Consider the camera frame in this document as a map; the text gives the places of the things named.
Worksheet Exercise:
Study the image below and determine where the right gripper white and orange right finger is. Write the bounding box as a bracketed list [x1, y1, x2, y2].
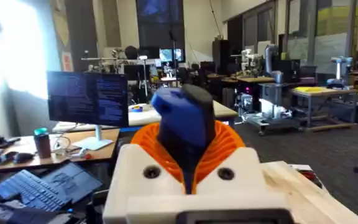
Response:
[193, 119, 280, 196]

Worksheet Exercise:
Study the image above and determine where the right gripper white and orange left finger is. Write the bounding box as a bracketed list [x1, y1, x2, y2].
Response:
[103, 122, 186, 224]

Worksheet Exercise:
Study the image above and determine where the blue electric screwdriver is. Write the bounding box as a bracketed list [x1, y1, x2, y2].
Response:
[150, 83, 217, 195]

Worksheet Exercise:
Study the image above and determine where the long pale work table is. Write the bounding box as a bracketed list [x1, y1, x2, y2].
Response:
[51, 99, 239, 133]

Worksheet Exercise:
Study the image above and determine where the wooden office desk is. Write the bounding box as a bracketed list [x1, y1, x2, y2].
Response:
[0, 128, 121, 175]

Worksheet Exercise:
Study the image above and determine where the open laptop with blue keyboard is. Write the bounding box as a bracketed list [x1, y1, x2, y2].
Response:
[0, 161, 104, 213]

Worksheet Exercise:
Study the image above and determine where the dark computer monitor on stand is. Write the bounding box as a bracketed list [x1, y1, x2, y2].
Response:
[46, 70, 130, 152]

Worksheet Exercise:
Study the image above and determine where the brown bottle with teal lid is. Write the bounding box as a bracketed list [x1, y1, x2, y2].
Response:
[33, 127, 53, 160]

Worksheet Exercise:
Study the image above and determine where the metal table with yellow top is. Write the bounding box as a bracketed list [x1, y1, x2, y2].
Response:
[290, 86, 358, 133]

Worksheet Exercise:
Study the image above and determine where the white robot on wooden table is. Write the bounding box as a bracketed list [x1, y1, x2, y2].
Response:
[230, 48, 276, 84]

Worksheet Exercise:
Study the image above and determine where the black computer mouse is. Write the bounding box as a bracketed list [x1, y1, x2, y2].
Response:
[12, 152, 35, 164]

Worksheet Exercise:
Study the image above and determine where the tall black cabinet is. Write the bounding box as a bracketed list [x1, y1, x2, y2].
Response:
[211, 38, 231, 76]

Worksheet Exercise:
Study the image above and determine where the small lit background monitor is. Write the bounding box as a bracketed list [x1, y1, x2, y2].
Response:
[158, 47, 185, 63]

